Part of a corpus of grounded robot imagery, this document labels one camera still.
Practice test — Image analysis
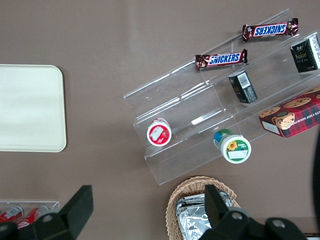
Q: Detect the silver foil packet stack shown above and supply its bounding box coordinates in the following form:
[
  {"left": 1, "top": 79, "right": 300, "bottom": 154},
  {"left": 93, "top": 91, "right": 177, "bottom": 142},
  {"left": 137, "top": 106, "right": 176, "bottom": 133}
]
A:
[{"left": 174, "top": 189, "right": 237, "bottom": 240}]

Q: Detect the clear acrylic bottle rack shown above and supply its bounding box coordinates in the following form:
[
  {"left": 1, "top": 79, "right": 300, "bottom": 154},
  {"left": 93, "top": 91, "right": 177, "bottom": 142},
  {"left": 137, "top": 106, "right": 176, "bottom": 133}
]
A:
[{"left": 0, "top": 198, "right": 61, "bottom": 226}]

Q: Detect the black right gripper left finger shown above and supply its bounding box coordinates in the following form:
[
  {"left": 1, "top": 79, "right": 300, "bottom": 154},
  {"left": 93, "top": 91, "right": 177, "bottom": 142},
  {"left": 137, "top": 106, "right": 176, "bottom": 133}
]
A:
[{"left": 14, "top": 185, "right": 94, "bottom": 240}]

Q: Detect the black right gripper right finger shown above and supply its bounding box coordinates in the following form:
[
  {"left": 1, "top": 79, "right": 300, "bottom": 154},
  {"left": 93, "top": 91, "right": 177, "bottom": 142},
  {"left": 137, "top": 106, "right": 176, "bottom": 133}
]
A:
[{"left": 202, "top": 184, "right": 254, "bottom": 240}]

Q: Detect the light wicker basket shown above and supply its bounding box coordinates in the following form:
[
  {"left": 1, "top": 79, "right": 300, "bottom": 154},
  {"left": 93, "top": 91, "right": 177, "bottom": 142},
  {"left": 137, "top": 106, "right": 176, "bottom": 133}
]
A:
[{"left": 165, "top": 175, "right": 242, "bottom": 240}]

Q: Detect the Snickers chocolate bar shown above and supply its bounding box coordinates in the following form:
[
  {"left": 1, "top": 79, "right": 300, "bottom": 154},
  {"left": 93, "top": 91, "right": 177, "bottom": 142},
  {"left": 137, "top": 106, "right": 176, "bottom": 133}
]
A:
[
  {"left": 194, "top": 48, "right": 249, "bottom": 72},
  {"left": 241, "top": 17, "right": 300, "bottom": 43}
]

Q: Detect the red lid yogurt cup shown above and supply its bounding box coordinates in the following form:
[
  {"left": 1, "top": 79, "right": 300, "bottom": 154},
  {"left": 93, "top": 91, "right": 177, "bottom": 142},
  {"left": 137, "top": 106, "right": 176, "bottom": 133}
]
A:
[{"left": 146, "top": 117, "right": 173, "bottom": 147}]

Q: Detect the green lid yogurt cup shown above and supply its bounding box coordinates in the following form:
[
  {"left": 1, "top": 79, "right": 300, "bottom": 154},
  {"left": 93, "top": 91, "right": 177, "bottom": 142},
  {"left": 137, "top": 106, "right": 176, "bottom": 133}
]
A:
[{"left": 212, "top": 128, "right": 252, "bottom": 165}]

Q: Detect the red tartan cookie box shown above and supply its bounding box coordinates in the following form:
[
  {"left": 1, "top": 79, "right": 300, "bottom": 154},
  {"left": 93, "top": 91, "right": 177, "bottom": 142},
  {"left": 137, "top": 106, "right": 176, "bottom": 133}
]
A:
[{"left": 257, "top": 85, "right": 320, "bottom": 139}]

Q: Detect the clear acrylic tiered stand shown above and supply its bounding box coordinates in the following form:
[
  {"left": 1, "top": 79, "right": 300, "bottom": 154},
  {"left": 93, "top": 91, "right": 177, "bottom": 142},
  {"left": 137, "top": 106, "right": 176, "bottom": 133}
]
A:
[{"left": 122, "top": 8, "right": 320, "bottom": 186}]

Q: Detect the cream plastic tray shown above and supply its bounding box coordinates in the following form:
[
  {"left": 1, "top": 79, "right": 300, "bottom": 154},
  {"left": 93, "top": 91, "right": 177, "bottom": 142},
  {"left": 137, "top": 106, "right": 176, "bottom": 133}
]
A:
[{"left": 0, "top": 64, "right": 68, "bottom": 153}]

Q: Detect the small black box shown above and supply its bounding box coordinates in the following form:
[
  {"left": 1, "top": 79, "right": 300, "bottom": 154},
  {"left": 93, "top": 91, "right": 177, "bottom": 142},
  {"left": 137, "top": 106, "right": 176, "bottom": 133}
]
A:
[
  {"left": 227, "top": 70, "right": 259, "bottom": 105},
  {"left": 289, "top": 34, "right": 320, "bottom": 74}
]

